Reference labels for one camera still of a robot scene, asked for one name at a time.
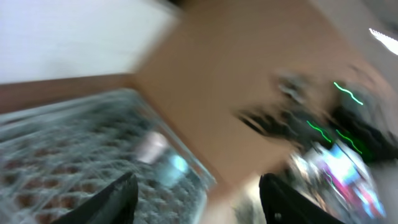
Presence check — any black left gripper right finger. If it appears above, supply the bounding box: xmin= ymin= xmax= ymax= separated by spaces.
xmin=259 ymin=173 xmax=343 ymax=224

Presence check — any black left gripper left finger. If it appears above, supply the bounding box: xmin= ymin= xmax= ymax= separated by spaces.
xmin=52 ymin=172 xmax=139 ymax=224

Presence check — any grey dishwasher rack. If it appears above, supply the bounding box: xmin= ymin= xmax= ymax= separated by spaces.
xmin=1 ymin=89 xmax=216 ymax=223

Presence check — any light blue plastic cup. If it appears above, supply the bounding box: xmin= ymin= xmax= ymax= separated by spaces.
xmin=155 ymin=154 xmax=190 ymax=188

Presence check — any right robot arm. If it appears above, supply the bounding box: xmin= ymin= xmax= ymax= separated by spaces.
xmin=235 ymin=71 xmax=397 ymax=223

